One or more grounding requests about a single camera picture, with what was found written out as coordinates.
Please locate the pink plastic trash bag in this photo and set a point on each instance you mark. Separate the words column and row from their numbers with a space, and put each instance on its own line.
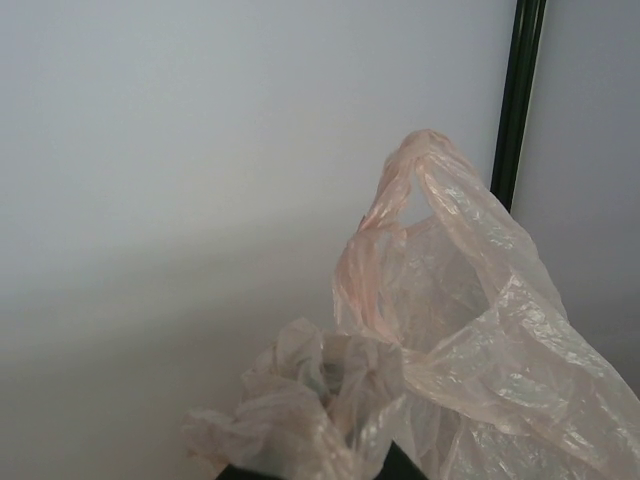
column 452, row 347

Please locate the dark grey trash bin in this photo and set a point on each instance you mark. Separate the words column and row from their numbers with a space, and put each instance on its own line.
column 397, row 466

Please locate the black right frame post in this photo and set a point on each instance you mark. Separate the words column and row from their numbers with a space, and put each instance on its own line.
column 523, row 52

